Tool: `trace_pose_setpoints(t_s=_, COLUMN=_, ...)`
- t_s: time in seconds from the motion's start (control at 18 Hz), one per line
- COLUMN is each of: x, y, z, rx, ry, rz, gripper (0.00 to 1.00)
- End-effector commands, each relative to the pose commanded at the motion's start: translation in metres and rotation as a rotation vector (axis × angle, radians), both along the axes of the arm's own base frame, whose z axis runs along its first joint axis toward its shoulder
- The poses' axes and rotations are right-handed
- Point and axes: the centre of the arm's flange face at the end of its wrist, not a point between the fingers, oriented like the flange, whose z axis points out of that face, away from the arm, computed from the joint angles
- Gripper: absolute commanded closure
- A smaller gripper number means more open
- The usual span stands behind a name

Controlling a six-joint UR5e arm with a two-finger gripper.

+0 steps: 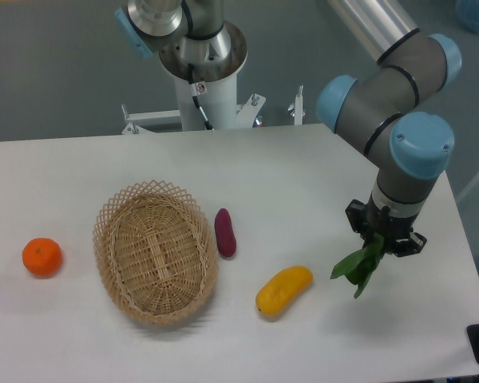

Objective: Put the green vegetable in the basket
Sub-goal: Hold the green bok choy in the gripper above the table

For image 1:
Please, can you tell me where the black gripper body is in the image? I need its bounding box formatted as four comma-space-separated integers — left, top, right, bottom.
364, 203, 417, 253

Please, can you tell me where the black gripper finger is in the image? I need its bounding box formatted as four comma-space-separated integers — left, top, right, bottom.
391, 232, 427, 256
345, 199, 368, 240

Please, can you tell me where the green leafy vegetable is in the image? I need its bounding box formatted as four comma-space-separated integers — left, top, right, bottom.
330, 233, 385, 298

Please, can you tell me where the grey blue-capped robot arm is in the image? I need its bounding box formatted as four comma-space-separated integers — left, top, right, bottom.
114, 1, 461, 257

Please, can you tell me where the woven wicker basket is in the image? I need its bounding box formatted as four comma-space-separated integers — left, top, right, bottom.
93, 180, 219, 326

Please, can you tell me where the yellow mango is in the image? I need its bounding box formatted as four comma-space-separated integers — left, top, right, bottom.
255, 265, 314, 318

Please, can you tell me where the purple sweet potato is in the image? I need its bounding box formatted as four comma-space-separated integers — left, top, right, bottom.
214, 208, 237, 259

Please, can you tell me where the blue plastic bag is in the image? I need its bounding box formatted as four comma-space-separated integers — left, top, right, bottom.
455, 0, 479, 34

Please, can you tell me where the orange tangerine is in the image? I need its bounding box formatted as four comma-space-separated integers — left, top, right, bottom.
22, 238, 63, 277

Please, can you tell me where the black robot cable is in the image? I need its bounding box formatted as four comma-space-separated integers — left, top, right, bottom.
186, 62, 216, 131

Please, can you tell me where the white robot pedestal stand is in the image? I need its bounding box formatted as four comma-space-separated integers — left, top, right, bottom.
120, 71, 307, 136

